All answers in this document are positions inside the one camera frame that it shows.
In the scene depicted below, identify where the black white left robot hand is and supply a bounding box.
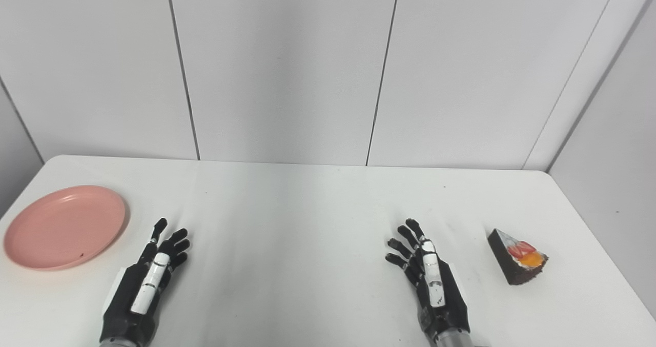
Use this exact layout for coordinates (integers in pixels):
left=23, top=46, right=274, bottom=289
left=99, top=217, right=191, bottom=346

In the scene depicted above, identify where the chocolate cake slice with fruit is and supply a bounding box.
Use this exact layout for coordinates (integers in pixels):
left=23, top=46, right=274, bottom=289
left=487, top=228, right=549, bottom=286

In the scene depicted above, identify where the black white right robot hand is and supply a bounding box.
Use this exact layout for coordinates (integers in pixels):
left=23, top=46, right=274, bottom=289
left=385, top=218, right=471, bottom=343

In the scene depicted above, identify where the pink round plate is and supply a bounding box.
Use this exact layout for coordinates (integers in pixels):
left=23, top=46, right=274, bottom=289
left=4, top=185, right=128, bottom=271

